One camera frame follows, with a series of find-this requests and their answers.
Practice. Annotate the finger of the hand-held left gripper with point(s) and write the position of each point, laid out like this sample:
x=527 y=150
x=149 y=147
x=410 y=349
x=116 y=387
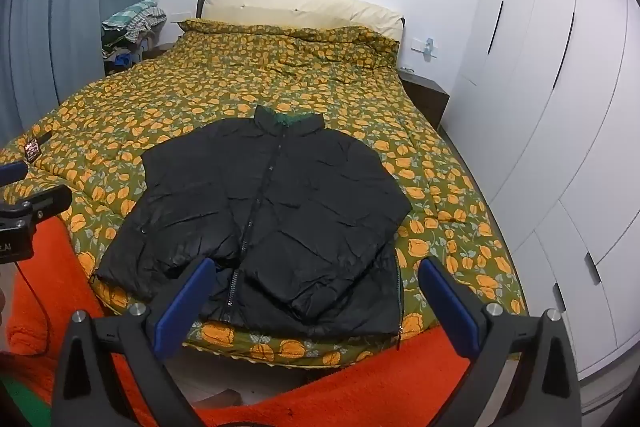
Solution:
x=47 y=202
x=12 y=172

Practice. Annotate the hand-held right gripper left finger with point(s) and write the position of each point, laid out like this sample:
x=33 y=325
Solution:
x=184 y=303

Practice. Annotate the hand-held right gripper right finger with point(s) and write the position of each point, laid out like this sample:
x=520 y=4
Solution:
x=448 y=303

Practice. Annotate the black puffer jacket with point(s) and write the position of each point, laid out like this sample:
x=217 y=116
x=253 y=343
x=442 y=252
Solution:
x=280 y=207

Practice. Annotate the pile of clothes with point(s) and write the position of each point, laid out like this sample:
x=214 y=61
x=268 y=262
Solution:
x=131 y=27

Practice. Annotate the orange fluffy blanket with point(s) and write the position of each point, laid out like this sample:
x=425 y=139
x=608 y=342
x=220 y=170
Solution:
x=350 y=387

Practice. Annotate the green cloth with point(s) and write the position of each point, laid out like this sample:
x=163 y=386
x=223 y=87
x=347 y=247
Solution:
x=12 y=394

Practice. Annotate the blue-grey curtain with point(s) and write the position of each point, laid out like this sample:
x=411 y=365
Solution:
x=75 y=7

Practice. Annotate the green orange floral quilt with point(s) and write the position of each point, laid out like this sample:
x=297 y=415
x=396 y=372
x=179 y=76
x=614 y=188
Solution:
x=200 y=82

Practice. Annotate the dark wooden nightstand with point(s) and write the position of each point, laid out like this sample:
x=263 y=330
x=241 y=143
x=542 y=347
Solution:
x=425 y=94

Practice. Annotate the white wardrobe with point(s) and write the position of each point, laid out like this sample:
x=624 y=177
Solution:
x=550 y=107

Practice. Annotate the wall socket with charger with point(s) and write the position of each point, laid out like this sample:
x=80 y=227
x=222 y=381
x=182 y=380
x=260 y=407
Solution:
x=426 y=48

